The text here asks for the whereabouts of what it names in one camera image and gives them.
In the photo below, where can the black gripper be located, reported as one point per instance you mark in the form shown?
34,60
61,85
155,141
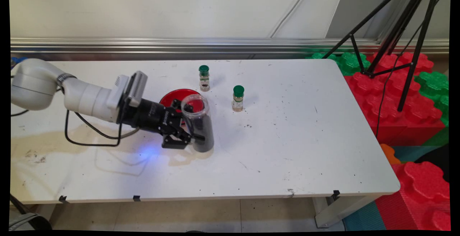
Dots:
151,115

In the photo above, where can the clear jar of black seeds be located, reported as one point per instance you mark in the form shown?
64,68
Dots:
207,124

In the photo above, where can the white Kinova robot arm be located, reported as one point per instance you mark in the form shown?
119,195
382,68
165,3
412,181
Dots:
36,85

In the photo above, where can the red bowl with black rim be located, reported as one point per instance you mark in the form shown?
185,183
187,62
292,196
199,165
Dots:
172,95

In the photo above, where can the spice jar with dark peppercorns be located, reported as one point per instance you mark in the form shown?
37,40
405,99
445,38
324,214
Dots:
204,81

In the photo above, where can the spice jar with beige powder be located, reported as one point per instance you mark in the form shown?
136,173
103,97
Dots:
238,101

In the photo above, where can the black table edge clip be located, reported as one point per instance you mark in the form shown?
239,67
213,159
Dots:
136,198
335,194
63,199

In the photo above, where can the white table leg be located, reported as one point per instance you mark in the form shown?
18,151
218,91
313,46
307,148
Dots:
334,212

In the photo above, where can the green foam building block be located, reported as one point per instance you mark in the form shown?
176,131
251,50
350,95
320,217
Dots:
352,63
433,83

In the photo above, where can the teal foam mat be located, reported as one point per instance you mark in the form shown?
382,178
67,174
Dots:
409,153
363,218

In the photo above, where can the red foam building block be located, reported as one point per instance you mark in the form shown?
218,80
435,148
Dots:
388,103
420,193

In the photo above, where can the orange foam piece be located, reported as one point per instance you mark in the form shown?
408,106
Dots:
390,155

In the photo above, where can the black tripod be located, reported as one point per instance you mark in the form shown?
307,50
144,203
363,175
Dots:
418,45

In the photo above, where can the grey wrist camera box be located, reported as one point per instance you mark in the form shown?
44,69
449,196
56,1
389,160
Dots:
138,86

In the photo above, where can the aluminium wall rail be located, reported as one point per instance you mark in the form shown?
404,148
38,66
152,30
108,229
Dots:
143,47

